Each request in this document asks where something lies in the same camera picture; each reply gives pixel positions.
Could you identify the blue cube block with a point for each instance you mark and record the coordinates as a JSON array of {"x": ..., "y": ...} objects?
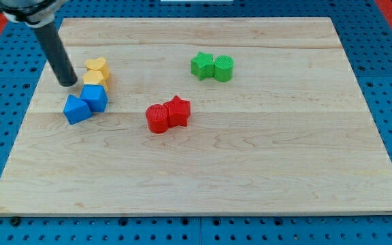
[{"x": 95, "y": 96}]

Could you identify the red cylinder block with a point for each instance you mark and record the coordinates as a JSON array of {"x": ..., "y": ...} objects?
[{"x": 157, "y": 118}]

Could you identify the green star block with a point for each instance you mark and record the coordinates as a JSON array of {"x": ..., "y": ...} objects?
[{"x": 202, "y": 65}]

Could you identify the yellow heart block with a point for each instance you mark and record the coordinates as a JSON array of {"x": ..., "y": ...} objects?
[{"x": 98, "y": 64}]

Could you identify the light wooden board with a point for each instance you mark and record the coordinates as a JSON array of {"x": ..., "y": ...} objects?
[{"x": 289, "y": 135}]

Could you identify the yellow pentagon block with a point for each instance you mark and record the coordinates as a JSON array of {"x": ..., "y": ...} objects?
[{"x": 93, "y": 77}]

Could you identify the red star block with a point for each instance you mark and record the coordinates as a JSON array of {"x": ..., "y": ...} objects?
[{"x": 178, "y": 110}]

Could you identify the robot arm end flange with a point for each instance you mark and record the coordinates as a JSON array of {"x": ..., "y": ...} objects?
[{"x": 34, "y": 13}]

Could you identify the green cylinder block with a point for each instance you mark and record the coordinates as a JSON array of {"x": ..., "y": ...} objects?
[{"x": 223, "y": 68}]

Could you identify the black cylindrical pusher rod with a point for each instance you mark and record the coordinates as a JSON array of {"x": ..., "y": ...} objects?
[{"x": 54, "y": 50}]

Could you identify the blue triangle block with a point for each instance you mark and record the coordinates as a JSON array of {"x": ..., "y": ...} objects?
[{"x": 76, "y": 110}]

